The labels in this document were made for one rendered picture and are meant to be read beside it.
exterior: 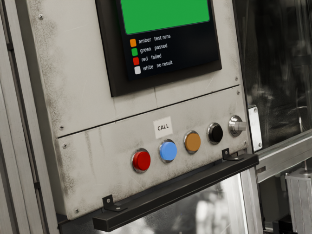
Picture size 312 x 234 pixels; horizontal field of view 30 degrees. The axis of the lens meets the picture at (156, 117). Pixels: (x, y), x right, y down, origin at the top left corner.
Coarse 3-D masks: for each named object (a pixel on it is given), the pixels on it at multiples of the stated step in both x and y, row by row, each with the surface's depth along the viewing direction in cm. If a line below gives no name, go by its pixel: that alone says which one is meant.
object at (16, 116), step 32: (0, 0) 77; (0, 32) 77; (0, 64) 77; (32, 96) 80; (32, 128) 80; (32, 160) 81; (32, 192) 81; (288, 192) 164; (32, 224) 81; (288, 224) 166
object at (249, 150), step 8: (232, 8) 109; (232, 16) 109; (240, 72) 111; (240, 80) 111; (248, 128) 113; (248, 136) 113; (240, 152) 111; (248, 152) 113; (256, 184) 115; (248, 192) 113; (256, 192) 115; (248, 200) 113; (256, 200) 115; (248, 208) 113; (256, 208) 115; (248, 216) 113; (256, 216) 115; (248, 224) 113
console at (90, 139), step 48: (48, 0) 81; (96, 0) 86; (48, 48) 81; (96, 48) 87; (48, 96) 81; (96, 96) 87; (144, 96) 93; (192, 96) 101; (240, 96) 110; (48, 144) 86; (96, 144) 87; (144, 144) 93; (192, 144) 99; (240, 144) 110; (96, 192) 87
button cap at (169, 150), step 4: (164, 144) 95; (168, 144) 95; (172, 144) 96; (164, 148) 95; (168, 148) 95; (172, 148) 96; (176, 148) 97; (164, 152) 95; (168, 152) 95; (172, 152) 96; (176, 152) 97; (164, 156) 95; (168, 156) 95; (172, 156) 96
